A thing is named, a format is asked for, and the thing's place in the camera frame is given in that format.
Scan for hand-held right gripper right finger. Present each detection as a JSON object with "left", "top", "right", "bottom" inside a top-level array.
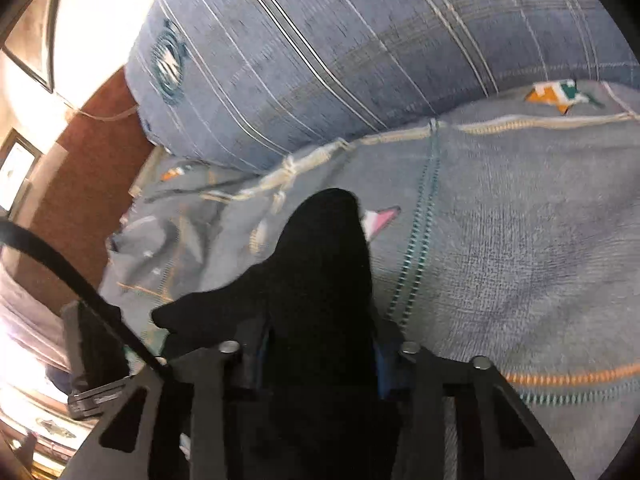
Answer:
[{"left": 372, "top": 330, "right": 576, "bottom": 480}]

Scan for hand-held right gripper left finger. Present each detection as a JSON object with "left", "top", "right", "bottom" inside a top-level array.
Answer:
[{"left": 60, "top": 325, "right": 271, "bottom": 480}]

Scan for black pants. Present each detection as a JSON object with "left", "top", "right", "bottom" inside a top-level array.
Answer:
[{"left": 150, "top": 187, "right": 406, "bottom": 480}]

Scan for grey star-print bed sheet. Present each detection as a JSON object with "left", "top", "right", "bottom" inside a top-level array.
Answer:
[{"left": 97, "top": 80, "right": 640, "bottom": 480}]

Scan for brown headboard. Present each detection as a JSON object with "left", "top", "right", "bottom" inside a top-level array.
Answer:
[{"left": 22, "top": 67, "right": 156, "bottom": 301}]

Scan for blue plaid pillow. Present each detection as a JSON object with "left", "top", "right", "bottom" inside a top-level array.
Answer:
[{"left": 124, "top": 0, "right": 640, "bottom": 176}]

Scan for black cable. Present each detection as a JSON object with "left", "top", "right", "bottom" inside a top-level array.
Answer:
[{"left": 0, "top": 220, "right": 166, "bottom": 371}]

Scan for small framed wall picture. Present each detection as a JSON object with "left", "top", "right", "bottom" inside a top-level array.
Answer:
[{"left": 0, "top": 129, "right": 43, "bottom": 211}]

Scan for thin beige cord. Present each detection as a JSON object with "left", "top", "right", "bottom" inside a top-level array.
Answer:
[{"left": 55, "top": 92, "right": 141, "bottom": 122}]

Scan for dark framed wall picture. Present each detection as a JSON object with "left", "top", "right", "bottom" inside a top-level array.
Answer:
[{"left": 2, "top": 0, "right": 68, "bottom": 93}]

